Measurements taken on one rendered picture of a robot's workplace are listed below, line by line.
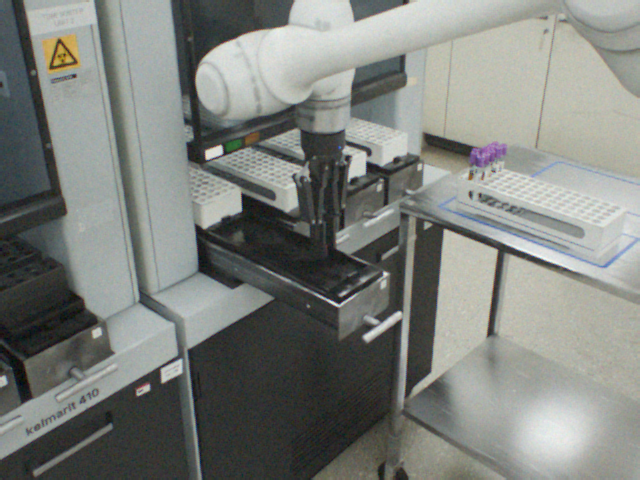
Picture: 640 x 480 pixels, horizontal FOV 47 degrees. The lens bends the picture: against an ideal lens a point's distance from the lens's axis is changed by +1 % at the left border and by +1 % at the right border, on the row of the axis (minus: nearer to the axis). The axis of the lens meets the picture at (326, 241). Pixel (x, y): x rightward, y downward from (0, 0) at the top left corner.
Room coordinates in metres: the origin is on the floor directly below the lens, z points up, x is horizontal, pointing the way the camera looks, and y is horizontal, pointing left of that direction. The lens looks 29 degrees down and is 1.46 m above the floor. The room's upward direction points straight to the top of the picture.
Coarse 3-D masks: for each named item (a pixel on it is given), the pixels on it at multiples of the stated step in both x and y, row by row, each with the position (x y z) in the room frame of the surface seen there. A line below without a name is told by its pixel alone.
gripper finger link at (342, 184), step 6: (348, 156) 1.17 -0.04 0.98; (348, 162) 1.17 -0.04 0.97; (342, 168) 1.17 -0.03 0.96; (348, 168) 1.17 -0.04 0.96; (342, 174) 1.16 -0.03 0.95; (348, 174) 1.17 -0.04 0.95; (342, 180) 1.16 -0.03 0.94; (342, 186) 1.16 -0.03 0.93; (342, 192) 1.16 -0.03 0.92; (342, 198) 1.16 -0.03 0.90; (342, 204) 1.16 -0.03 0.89
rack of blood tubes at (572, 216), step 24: (504, 192) 1.23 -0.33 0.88; (528, 192) 1.23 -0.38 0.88; (552, 192) 1.24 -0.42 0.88; (576, 192) 1.23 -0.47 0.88; (504, 216) 1.22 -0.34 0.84; (528, 216) 1.24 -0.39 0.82; (552, 216) 1.15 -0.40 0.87; (576, 216) 1.14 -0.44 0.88; (600, 216) 1.13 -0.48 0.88; (624, 216) 1.15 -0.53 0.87; (552, 240) 1.15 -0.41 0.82; (576, 240) 1.12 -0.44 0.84; (600, 240) 1.09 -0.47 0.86
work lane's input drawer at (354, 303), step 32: (224, 224) 1.23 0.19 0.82; (256, 224) 1.25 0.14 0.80; (224, 256) 1.15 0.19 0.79; (256, 256) 1.11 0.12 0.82; (288, 256) 1.13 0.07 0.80; (352, 256) 1.10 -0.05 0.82; (288, 288) 1.04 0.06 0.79; (320, 288) 1.00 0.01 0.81; (352, 288) 1.00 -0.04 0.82; (384, 288) 1.05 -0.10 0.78; (320, 320) 0.99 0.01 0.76; (352, 320) 0.99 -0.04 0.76
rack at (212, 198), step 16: (192, 176) 1.34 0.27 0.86; (208, 176) 1.34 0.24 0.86; (192, 192) 1.27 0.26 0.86; (208, 192) 1.28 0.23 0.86; (224, 192) 1.27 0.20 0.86; (240, 192) 1.28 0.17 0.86; (192, 208) 1.23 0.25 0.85; (208, 208) 1.22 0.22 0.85; (224, 208) 1.25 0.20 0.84; (240, 208) 1.28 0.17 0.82; (208, 224) 1.22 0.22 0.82
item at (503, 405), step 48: (432, 192) 1.36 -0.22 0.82; (624, 192) 1.36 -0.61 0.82; (480, 240) 1.18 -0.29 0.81; (528, 240) 1.16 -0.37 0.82; (624, 240) 1.16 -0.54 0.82; (624, 288) 1.00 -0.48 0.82; (432, 384) 1.40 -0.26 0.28; (480, 384) 1.40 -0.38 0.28; (528, 384) 1.40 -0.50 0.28; (576, 384) 1.40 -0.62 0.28; (432, 432) 1.25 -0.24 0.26; (480, 432) 1.23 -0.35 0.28; (528, 432) 1.23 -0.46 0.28; (576, 432) 1.23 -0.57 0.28; (624, 432) 1.24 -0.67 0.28
